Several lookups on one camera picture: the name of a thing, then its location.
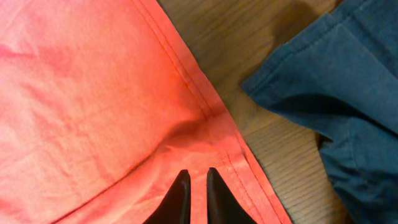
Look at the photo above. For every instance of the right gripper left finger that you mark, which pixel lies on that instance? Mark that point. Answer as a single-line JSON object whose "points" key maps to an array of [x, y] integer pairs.
{"points": [[175, 208]]}

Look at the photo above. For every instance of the dark blue garment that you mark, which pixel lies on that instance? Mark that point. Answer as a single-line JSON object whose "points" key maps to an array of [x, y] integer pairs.
{"points": [[338, 77]]}

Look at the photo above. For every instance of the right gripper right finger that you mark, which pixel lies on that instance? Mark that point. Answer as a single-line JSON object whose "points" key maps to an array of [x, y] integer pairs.
{"points": [[222, 207]]}

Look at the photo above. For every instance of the orange printed t-shirt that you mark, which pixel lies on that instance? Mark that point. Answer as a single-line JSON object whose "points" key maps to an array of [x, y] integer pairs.
{"points": [[102, 105]]}

